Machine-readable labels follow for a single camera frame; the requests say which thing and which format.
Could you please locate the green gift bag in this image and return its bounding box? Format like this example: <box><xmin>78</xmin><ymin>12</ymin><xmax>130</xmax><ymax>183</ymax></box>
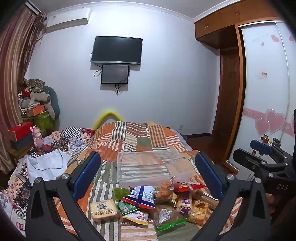
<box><xmin>34</xmin><ymin>110</ymin><xmax>55</xmax><ymax>136</ymax></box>

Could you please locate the clear plastic storage container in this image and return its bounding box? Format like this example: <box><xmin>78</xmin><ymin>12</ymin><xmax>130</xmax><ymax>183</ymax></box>
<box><xmin>117</xmin><ymin>150</ymin><xmax>196</xmax><ymax>186</ymax></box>

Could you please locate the white plastic bag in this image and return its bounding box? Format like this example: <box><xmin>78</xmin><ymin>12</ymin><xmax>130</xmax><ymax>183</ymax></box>
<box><xmin>26</xmin><ymin>149</ymin><xmax>71</xmax><ymax>181</ymax></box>

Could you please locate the clear bag of fried snacks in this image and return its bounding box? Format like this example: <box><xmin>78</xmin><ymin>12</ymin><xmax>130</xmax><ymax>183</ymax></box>
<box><xmin>154</xmin><ymin>180</ymin><xmax>177</xmax><ymax>205</ymax></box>

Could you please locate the striped patchwork blanket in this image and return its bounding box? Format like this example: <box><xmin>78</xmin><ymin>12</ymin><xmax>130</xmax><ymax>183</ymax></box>
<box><xmin>53</xmin><ymin>121</ymin><xmax>244</xmax><ymax>241</ymax></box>

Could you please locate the grey plush toy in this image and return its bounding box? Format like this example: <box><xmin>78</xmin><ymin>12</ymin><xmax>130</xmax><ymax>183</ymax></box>
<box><xmin>19</xmin><ymin>86</ymin><xmax>61</xmax><ymax>120</ymax></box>

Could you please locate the camouflage cloth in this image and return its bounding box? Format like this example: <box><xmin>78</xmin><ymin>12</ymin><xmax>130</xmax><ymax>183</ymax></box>
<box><xmin>24</xmin><ymin>78</ymin><xmax>46</xmax><ymax>93</ymax></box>

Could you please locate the yellow hoop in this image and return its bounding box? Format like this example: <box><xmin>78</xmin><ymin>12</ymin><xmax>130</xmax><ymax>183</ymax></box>
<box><xmin>93</xmin><ymin>110</ymin><xmax>126</xmax><ymax>131</ymax></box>

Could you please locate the wooden overhead cabinet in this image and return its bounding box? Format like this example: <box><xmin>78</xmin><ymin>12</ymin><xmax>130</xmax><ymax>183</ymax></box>
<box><xmin>194</xmin><ymin>0</ymin><xmax>282</xmax><ymax>49</ymax></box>

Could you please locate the small black monitor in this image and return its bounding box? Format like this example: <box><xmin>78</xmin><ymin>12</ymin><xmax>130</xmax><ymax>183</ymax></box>
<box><xmin>100</xmin><ymin>64</ymin><xmax>130</xmax><ymax>85</ymax></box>

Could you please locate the golden pastry packet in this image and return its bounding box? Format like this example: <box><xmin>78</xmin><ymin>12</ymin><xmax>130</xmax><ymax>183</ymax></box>
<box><xmin>186</xmin><ymin>200</ymin><xmax>209</xmax><ymax>226</ymax></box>

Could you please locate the green snack packet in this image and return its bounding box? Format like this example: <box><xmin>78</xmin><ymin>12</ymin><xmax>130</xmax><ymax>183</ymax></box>
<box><xmin>117</xmin><ymin>200</ymin><xmax>139</xmax><ymax>216</ymax></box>

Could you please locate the white air conditioner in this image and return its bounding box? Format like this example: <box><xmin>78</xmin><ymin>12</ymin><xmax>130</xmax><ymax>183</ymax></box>
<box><xmin>45</xmin><ymin>7</ymin><xmax>90</xmax><ymax>34</ymax></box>

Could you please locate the pink plush toy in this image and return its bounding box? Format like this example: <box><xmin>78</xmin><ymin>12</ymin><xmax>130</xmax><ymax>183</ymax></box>
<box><xmin>30</xmin><ymin>126</ymin><xmax>45</xmax><ymax>148</ymax></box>

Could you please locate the wooden door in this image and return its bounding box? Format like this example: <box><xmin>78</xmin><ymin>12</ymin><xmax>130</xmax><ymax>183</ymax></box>
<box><xmin>211</xmin><ymin>46</ymin><xmax>242</xmax><ymax>141</ymax></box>

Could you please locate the pale bread packet with barcode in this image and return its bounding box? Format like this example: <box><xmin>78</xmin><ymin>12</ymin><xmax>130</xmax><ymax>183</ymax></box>
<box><xmin>89</xmin><ymin>199</ymin><xmax>121</xmax><ymax>223</ymax></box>

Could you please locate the brown biscuit packet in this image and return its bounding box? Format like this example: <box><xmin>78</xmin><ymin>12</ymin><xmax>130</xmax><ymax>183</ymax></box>
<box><xmin>194</xmin><ymin>189</ymin><xmax>220</xmax><ymax>209</ymax></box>

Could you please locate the red snack packet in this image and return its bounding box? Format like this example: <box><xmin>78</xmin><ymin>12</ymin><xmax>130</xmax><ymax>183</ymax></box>
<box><xmin>173</xmin><ymin>182</ymin><xmax>207</xmax><ymax>193</ymax></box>

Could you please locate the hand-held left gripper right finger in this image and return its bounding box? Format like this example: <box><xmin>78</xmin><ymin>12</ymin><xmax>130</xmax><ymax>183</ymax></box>
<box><xmin>187</xmin><ymin>151</ymin><xmax>272</xmax><ymax>241</ymax></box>

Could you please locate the orange box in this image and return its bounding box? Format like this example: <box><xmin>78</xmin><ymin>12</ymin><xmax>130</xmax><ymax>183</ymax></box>
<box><xmin>24</xmin><ymin>104</ymin><xmax>46</xmax><ymax>118</ymax></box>

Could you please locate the wall-mounted black television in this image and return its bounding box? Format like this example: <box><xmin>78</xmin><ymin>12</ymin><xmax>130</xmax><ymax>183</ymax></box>
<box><xmin>91</xmin><ymin>36</ymin><xmax>143</xmax><ymax>65</ymax></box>

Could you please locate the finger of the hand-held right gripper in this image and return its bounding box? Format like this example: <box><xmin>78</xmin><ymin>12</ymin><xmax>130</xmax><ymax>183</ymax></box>
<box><xmin>250</xmin><ymin>140</ymin><xmax>293</xmax><ymax>163</ymax></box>
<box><xmin>232</xmin><ymin>149</ymin><xmax>287</xmax><ymax>173</ymax></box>

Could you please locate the blue white red chip bag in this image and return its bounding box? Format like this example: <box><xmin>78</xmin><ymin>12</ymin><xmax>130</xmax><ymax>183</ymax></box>
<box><xmin>122</xmin><ymin>185</ymin><xmax>156</xmax><ymax>209</ymax></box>

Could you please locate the striped brown curtain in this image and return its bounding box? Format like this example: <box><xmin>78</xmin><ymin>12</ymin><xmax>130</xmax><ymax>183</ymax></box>
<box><xmin>0</xmin><ymin>5</ymin><xmax>47</xmax><ymax>173</ymax></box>

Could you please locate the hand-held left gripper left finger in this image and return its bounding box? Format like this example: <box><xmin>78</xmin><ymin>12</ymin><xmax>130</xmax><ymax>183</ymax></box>
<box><xmin>25</xmin><ymin>151</ymin><xmax>110</xmax><ymax>241</ymax></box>

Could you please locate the dark grey box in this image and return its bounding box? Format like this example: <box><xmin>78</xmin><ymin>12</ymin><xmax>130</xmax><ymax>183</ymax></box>
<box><xmin>9</xmin><ymin>134</ymin><xmax>36</xmax><ymax>151</ymax></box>

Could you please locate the checkered floral quilt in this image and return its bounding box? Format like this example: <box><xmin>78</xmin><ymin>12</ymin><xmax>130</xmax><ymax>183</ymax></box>
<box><xmin>0</xmin><ymin>126</ymin><xmax>96</xmax><ymax>233</ymax></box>

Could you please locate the bread bag with green strip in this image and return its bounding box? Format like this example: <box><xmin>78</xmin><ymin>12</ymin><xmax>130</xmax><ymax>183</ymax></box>
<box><xmin>154</xmin><ymin>206</ymin><xmax>187</xmax><ymax>232</ymax></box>

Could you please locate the red box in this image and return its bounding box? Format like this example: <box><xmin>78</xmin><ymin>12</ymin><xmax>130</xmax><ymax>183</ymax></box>
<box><xmin>8</xmin><ymin>122</ymin><xmax>34</xmax><ymax>142</ymax></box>

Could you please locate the white heart-print sliding door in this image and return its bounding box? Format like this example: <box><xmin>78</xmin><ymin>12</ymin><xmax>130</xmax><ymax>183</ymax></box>
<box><xmin>225</xmin><ymin>20</ymin><xmax>296</xmax><ymax>168</ymax></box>

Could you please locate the purple label bread packet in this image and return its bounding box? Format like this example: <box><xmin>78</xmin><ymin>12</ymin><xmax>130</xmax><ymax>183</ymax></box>
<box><xmin>176</xmin><ymin>191</ymin><xmax>194</xmax><ymax>216</ymax></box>

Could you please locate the green jelly cup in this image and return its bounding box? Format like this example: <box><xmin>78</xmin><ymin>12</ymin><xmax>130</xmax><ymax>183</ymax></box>
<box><xmin>113</xmin><ymin>187</ymin><xmax>131</xmax><ymax>202</ymax></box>

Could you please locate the yellow white snack packet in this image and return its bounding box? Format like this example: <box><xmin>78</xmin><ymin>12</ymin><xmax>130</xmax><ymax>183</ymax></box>
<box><xmin>121</xmin><ymin>210</ymin><xmax>149</xmax><ymax>226</ymax></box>

